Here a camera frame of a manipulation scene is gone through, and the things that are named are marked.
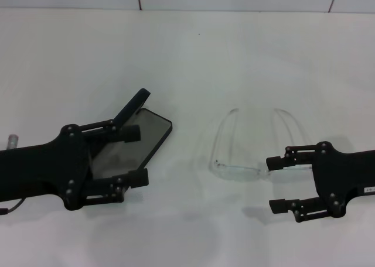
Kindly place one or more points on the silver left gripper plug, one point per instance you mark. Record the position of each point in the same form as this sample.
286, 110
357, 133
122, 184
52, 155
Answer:
13, 141

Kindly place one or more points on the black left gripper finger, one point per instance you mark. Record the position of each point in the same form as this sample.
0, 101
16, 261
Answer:
137, 177
129, 133

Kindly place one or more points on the clear white glasses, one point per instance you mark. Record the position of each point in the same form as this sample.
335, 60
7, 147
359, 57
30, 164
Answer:
234, 171

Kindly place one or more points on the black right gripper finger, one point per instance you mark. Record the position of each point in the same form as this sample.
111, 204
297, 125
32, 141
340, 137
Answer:
279, 206
278, 162

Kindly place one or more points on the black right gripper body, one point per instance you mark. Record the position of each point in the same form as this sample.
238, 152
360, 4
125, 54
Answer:
345, 173

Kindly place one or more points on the black glasses case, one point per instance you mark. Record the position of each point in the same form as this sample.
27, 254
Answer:
152, 132

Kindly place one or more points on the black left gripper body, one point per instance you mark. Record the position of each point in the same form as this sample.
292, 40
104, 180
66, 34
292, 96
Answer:
44, 167

